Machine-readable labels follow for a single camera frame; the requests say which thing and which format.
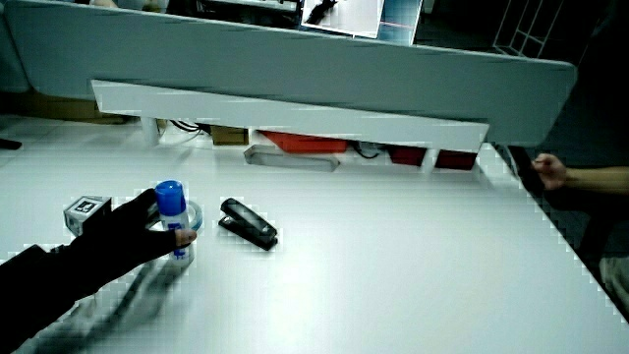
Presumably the person's left hand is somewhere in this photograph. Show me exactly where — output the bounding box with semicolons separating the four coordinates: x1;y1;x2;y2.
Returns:
58;188;199;297

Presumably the blue-capped white glue bottle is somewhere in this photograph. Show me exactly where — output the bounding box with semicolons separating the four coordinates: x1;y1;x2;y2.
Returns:
154;179;196;268

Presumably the another person's forearm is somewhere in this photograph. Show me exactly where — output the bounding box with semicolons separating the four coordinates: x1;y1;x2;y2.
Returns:
564;165;629;197

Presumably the person's left forearm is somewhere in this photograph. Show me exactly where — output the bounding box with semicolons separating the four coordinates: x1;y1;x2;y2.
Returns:
0;244;85;354

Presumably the clear tape roll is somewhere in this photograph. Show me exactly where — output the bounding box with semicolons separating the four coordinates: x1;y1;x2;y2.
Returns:
146;199;204;233

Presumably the black stapler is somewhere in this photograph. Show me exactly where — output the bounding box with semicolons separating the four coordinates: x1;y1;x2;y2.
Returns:
217;197;280;253

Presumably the large cardboard box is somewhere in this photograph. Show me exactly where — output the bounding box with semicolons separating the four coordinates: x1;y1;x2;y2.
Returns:
17;90;130;125

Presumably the small cardboard box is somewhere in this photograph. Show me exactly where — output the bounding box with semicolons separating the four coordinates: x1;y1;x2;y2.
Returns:
210;125;250;147

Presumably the clear plastic tray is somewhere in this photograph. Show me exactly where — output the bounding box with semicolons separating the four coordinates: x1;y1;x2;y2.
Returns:
243;144;341;173

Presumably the orange box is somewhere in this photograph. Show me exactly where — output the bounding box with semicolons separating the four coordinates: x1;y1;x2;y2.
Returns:
258;130;349;154

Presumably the white desk shelf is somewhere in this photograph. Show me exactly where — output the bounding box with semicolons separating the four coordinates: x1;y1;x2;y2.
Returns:
90;79;490;174

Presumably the grey desk divider panel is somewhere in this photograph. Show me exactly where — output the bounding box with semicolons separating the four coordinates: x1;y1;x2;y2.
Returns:
3;0;578;148

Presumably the dark red box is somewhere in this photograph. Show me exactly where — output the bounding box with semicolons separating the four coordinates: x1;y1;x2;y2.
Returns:
388;146;428;167
434;149;479;171

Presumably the computer monitor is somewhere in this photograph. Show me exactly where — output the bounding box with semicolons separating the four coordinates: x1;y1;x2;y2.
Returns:
299;0;425;47

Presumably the black cable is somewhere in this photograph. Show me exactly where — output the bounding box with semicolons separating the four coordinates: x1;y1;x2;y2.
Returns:
169;119;212;135
351;141;382;160

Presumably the white wire rack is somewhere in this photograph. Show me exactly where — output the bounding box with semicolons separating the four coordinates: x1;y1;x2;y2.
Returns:
492;0;581;59

